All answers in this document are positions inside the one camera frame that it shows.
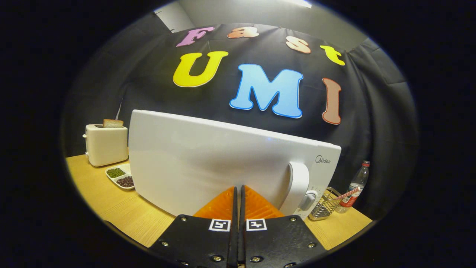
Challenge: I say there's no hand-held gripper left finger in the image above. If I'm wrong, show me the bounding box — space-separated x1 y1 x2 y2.
149 185 238 268

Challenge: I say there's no wire mesh basket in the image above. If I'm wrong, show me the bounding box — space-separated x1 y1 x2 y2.
308 187 342 221

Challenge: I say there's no clear plastic water bottle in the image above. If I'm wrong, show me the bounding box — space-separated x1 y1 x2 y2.
335 160 371 214

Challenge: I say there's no white divided bean dish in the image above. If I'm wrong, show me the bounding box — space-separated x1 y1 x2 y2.
105 163 135 191

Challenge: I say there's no red striped straw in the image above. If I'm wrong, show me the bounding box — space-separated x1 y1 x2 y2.
332 187 361 201

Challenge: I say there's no white microwave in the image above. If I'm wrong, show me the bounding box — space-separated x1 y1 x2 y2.
128 109 342 220

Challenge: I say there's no cream toaster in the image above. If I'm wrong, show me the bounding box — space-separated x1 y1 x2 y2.
83 124 129 167

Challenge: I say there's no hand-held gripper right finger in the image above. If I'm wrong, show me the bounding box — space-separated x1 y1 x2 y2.
240 185 328 268

